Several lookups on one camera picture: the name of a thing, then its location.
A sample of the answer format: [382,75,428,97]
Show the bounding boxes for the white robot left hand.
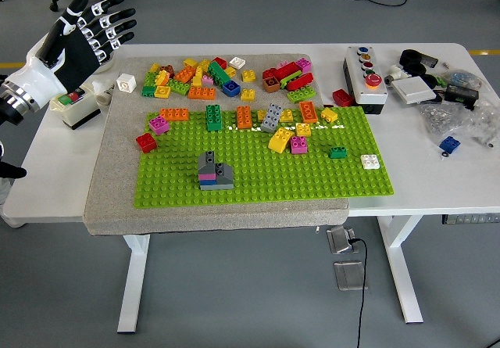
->
[6,0,138,109]

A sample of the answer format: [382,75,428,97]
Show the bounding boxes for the grey sloped toy brick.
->
[214,163,234,187]
[197,150,217,176]

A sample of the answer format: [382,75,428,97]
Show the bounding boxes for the orange long toy brick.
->
[159,107,190,122]
[187,85,216,101]
[298,100,319,124]

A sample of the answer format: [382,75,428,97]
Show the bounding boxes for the green long toy brick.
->
[205,104,223,132]
[206,61,231,88]

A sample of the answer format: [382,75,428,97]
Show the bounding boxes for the grey flat toy brick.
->
[198,182,234,192]

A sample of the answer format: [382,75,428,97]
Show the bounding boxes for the grey long toy brick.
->
[259,102,283,134]

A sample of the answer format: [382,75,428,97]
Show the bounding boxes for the large red toy brick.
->
[272,62,302,83]

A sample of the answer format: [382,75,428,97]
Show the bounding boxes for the lime flat toy brick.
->
[277,70,304,88]

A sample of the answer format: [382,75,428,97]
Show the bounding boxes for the yellow curved toy brick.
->
[267,126,295,154]

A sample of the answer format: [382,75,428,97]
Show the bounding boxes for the red curved toy brick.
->
[284,72,315,91]

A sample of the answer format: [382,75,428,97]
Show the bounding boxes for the lime long toy brick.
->
[286,85,317,105]

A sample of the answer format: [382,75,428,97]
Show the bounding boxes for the green baseplate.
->
[132,105,394,209]

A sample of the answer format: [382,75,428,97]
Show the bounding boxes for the white cube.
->
[116,73,138,95]

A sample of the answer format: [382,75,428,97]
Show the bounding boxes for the grey-brown mat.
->
[83,53,350,236]

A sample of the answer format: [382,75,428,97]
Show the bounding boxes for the white table leg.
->
[377,214,425,325]
[116,233,152,334]

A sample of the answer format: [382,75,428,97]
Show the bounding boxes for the push-button control box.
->
[342,45,389,115]

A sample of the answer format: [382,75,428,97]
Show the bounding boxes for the white pipe fitting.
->
[383,63,411,87]

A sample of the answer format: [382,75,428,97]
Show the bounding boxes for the clear bag of screws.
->
[417,101,476,145]

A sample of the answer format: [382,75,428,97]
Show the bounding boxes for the clear bag blue parts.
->
[439,69,484,91]

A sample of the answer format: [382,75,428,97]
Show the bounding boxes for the black power adapter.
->
[444,84,480,111]

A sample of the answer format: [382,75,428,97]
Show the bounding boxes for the clear bag of parts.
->
[466,97,500,149]

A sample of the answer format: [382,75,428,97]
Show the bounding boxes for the table height control panel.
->
[441,213,500,225]

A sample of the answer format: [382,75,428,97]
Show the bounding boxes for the white red-green switch box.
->
[49,84,102,131]

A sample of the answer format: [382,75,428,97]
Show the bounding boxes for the black power cord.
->
[347,237,370,348]

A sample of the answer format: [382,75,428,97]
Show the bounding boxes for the white switch panel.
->
[390,77,438,106]

